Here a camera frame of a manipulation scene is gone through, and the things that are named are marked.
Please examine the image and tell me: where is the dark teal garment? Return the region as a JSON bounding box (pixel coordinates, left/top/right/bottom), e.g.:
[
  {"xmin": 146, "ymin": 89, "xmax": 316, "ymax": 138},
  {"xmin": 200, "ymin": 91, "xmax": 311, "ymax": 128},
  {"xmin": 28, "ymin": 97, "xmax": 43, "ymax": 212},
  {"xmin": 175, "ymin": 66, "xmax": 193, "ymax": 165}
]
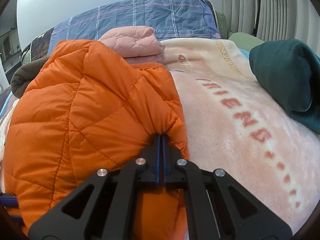
[{"xmin": 249, "ymin": 39, "xmax": 320, "ymax": 133}]

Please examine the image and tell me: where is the pink printed fleece blanket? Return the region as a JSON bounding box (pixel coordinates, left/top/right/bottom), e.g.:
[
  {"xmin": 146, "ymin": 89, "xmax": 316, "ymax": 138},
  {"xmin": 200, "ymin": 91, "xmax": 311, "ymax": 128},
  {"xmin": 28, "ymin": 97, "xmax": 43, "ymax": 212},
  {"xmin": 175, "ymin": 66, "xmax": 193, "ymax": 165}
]
[{"xmin": 160, "ymin": 39, "xmax": 320, "ymax": 236}]

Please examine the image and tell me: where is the pink quilted folded garment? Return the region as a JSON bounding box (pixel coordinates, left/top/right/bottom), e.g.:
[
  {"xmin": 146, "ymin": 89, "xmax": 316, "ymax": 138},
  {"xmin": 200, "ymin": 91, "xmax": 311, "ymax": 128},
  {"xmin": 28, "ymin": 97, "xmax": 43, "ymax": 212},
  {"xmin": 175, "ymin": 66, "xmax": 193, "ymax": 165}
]
[{"xmin": 97, "ymin": 26, "xmax": 167, "ymax": 65}]

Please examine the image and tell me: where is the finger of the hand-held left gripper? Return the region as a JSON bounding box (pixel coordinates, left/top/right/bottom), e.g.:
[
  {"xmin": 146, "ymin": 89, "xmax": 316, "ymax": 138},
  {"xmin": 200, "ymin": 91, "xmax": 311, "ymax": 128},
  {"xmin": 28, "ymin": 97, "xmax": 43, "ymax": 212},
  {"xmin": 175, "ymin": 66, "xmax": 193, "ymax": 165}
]
[{"xmin": 0, "ymin": 192, "xmax": 20, "ymax": 209}]

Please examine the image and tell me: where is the green cloth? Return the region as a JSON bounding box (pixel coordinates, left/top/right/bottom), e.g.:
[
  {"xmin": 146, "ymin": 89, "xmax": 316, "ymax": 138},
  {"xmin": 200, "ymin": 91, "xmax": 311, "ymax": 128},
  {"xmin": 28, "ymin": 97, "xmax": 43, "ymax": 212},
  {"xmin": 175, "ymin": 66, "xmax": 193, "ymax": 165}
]
[{"xmin": 215, "ymin": 11, "xmax": 266, "ymax": 53}]

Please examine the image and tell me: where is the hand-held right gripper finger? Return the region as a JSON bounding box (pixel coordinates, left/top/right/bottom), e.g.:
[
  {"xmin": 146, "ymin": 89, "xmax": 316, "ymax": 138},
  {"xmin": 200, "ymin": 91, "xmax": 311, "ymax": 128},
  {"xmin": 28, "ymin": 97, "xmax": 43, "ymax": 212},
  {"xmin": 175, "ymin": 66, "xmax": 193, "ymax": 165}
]
[
  {"xmin": 161, "ymin": 135, "xmax": 293, "ymax": 240},
  {"xmin": 28, "ymin": 134, "xmax": 162, "ymax": 240}
]

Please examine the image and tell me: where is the floral bedsheet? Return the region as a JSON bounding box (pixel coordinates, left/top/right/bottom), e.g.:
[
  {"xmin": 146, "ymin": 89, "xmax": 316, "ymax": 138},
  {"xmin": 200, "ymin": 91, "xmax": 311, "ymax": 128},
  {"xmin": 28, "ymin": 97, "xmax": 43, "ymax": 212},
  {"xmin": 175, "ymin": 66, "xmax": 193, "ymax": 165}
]
[{"xmin": 0, "ymin": 87, "xmax": 22, "ymax": 195}]

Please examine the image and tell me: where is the orange down jacket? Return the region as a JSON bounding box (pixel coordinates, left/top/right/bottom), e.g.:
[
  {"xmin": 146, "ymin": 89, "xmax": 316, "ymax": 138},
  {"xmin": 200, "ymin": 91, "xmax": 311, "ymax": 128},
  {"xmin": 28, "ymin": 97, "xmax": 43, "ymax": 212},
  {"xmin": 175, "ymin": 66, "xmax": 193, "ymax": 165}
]
[{"xmin": 4, "ymin": 39, "xmax": 190, "ymax": 240}]

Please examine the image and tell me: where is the brown fleece garment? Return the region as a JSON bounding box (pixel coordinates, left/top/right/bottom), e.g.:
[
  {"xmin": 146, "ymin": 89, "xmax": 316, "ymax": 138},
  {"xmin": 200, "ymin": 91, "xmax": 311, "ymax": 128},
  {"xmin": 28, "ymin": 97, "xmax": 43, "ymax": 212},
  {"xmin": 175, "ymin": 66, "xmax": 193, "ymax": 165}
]
[{"xmin": 11, "ymin": 56, "xmax": 50, "ymax": 99}]

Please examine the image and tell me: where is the white curtain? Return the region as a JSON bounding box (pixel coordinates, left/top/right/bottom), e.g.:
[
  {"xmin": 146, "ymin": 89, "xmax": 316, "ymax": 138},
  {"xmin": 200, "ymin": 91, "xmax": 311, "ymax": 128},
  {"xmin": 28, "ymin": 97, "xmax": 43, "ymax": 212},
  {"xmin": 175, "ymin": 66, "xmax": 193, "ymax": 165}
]
[{"xmin": 222, "ymin": 0, "xmax": 314, "ymax": 43}]

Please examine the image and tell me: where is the blue plaid pillow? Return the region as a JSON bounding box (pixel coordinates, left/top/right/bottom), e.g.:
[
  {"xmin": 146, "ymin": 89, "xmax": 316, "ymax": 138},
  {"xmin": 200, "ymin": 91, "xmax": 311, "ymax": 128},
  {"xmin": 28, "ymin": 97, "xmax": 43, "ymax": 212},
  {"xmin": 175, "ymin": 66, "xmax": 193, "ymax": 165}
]
[{"xmin": 50, "ymin": 0, "xmax": 222, "ymax": 49}]

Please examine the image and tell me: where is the dark floral pillow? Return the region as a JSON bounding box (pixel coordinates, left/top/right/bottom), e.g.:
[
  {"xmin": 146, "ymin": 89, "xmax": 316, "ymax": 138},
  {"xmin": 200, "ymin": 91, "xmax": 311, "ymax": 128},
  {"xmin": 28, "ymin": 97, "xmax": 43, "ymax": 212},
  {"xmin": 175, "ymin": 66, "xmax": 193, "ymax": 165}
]
[{"xmin": 21, "ymin": 26, "xmax": 55, "ymax": 63}]

